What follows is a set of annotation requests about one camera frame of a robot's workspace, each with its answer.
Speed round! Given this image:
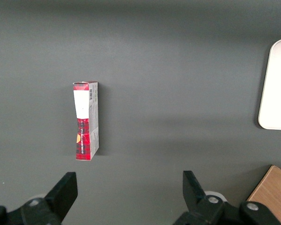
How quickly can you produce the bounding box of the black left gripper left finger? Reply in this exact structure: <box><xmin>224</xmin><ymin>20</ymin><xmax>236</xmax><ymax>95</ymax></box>
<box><xmin>0</xmin><ymin>172</ymin><xmax>78</xmax><ymax>225</ymax></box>

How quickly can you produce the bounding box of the red plaid cardboard box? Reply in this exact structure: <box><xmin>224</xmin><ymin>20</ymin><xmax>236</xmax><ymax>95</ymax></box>
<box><xmin>72</xmin><ymin>81</ymin><xmax>100</xmax><ymax>162</ymax></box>

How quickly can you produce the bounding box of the white plastic tray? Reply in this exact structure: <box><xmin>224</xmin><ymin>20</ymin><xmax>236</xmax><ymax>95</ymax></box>
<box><xmin>258</xmin><ymin>38</ymin><xmax>281</xmax><ymax>131</ymax></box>

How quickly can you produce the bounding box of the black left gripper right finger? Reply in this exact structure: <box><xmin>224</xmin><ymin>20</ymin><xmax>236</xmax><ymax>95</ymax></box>
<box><xmin>173</xmin><ymin>170</ymin><xmax>281</xmax><ymax>225</ymax></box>

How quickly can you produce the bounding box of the wooden drawer cabinet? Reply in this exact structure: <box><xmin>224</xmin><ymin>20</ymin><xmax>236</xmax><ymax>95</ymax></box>
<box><xmin>247</xmin><ymin>165</ymin><xmax>281</xmax><ymax>225</ymax></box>

